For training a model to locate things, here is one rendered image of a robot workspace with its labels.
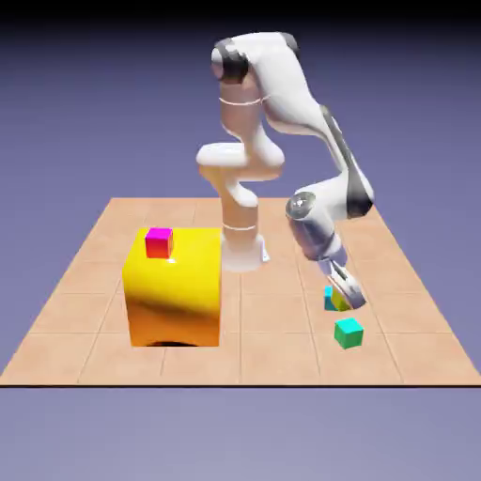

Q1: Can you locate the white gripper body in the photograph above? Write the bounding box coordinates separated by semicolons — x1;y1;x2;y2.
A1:
327;265;367;310

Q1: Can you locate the large yellow box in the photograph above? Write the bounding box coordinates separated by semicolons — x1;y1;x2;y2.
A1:
121;227;222;348

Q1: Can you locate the small green cube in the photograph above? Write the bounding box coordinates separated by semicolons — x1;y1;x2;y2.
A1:
334;317;365;350

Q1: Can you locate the small magenta cube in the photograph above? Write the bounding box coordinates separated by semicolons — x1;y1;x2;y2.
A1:
145;226;175;260

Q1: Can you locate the small yellow-green cube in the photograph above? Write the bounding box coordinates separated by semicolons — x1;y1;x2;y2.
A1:
330;289;352;313

